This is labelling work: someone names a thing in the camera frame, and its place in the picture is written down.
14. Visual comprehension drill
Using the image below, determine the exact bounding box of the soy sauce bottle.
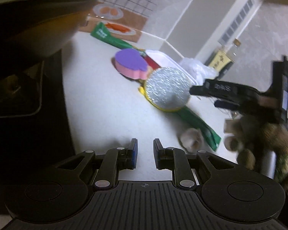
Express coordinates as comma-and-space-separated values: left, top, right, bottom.
208, 38, 242, 73

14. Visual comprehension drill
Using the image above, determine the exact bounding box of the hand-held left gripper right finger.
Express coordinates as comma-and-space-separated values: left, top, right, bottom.
153, 138, 238, 190

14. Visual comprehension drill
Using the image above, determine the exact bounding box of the person's right hand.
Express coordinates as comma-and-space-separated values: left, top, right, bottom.
224, 114, 288, 169

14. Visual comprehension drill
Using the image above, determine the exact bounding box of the long green box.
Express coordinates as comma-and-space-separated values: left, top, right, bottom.
177, 105, 222, 152
90, 22, 147, 56

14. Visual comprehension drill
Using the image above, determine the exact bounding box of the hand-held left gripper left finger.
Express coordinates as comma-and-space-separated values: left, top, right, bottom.
53, 138, 138, 190

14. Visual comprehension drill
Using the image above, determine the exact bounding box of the white plastic bag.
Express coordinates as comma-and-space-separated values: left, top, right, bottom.
179, 57, 219, 87

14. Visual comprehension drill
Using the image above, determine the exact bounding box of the pink and purple sponge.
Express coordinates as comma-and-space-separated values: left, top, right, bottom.
114, 48, 151, 80

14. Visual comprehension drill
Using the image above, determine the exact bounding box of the black gas stove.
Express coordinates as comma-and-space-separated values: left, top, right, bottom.
0, 49, 76, 218

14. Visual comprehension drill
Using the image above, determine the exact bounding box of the red container with white lid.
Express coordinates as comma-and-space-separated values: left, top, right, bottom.
143, 49, 198, 87

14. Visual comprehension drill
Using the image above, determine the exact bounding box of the grey slatted wall strip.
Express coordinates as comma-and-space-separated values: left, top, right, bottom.
219, 0, 256, 45

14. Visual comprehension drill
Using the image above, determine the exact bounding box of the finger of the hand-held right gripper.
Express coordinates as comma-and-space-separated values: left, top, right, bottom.
214, 100, 244, 113
189, 79, 262, 101

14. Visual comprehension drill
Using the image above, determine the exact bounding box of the silver steel wool scrubber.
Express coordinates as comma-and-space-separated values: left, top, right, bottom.
139, 67, 192, 113

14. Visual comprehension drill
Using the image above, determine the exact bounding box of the black wok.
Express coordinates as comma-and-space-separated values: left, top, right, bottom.
0, 0, 102, 58

